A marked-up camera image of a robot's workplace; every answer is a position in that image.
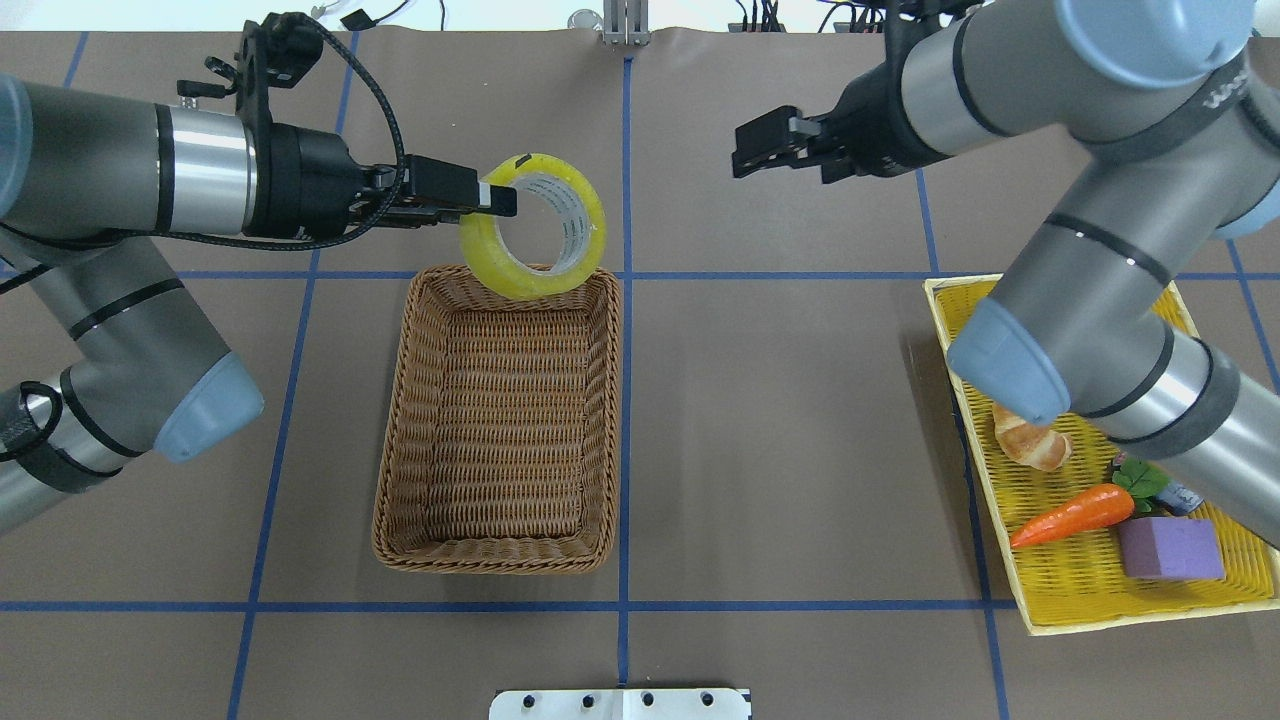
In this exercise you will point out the round metal puck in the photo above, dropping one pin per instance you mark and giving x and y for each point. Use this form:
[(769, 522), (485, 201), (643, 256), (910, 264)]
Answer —
[(585, 18)]

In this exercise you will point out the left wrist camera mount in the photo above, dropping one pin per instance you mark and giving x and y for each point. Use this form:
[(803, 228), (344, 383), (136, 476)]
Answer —
[(275, 53)]

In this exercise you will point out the black power strip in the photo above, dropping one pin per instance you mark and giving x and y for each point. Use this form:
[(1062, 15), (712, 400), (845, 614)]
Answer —
[(841, 20)]

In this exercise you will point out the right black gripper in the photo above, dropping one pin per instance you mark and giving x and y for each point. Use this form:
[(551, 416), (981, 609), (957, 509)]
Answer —
[(878, 122)]

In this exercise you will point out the toy croissant bread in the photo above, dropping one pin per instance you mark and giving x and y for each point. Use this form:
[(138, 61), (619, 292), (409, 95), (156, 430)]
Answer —
[(1040, 448)]

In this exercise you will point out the yellow clear tape roll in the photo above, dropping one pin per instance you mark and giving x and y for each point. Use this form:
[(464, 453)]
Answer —
[(565, 190)]

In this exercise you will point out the purple foam block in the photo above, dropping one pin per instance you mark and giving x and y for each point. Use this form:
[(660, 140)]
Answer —
[(1171, 549)]

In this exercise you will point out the orange toy carrot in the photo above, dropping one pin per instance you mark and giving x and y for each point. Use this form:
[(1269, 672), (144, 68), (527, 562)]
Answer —
[(1098, 507)]

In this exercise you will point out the yellow woven tray basket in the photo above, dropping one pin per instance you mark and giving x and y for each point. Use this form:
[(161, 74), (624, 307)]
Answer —
[(1079, 584)]

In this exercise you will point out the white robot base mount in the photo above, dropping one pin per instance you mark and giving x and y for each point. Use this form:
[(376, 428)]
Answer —
[(624, 703)]

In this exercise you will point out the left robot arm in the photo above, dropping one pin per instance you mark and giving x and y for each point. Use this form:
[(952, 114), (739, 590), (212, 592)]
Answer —
[(89, 183)]

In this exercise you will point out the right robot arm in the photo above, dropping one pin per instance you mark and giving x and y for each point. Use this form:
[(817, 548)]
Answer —
[(1183, 149)]

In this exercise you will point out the aluminium frame post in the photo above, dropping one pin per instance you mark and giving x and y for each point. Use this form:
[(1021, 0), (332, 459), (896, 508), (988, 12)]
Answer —
[(626, 22)]

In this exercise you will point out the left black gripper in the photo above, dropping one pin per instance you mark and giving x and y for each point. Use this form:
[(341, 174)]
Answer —
[(312, 180)]

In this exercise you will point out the brown wicker basket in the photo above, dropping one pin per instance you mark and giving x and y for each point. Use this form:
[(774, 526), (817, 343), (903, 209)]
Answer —
[(501, 453)]

